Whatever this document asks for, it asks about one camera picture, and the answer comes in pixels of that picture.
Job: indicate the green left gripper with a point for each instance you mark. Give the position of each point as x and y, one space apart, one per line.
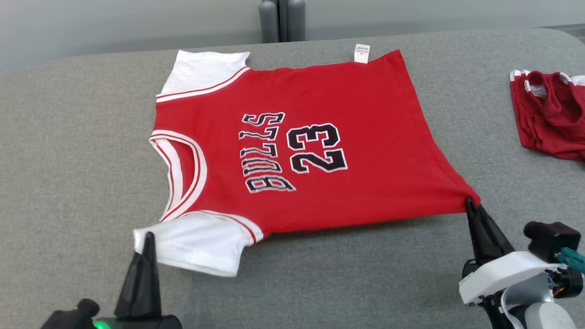
137 323

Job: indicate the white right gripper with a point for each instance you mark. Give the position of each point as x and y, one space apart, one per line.
502 274

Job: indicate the red mesh shorts white trim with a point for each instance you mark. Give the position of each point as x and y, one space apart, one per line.
553 123

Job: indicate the red Bulls jersey white sleeves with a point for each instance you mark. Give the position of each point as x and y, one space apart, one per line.
365 137

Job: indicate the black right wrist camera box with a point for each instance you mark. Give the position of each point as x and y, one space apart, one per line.
548 240

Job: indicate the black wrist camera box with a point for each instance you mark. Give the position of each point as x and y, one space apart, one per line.
68 320
548 240

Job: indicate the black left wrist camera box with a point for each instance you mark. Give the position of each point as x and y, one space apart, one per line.
68 320

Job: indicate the grey metal double post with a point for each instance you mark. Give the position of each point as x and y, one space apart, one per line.
269 23

